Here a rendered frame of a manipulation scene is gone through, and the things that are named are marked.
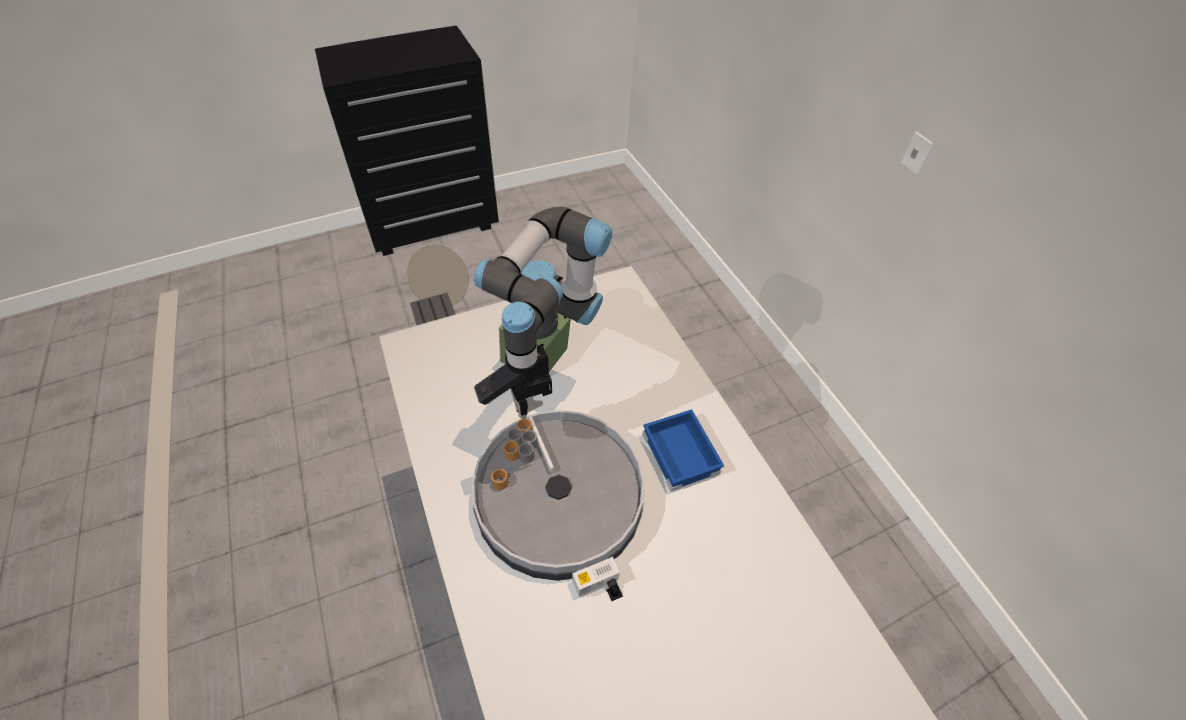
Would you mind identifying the blue crate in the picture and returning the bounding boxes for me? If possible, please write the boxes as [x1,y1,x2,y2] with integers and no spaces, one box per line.
[642,410,723,492]

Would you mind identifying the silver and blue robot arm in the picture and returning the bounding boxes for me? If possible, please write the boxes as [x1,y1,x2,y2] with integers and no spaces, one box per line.
[474,208,612,404]

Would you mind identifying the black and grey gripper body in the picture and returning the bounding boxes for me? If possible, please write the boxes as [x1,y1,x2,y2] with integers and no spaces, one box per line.
[505,345,551,401]

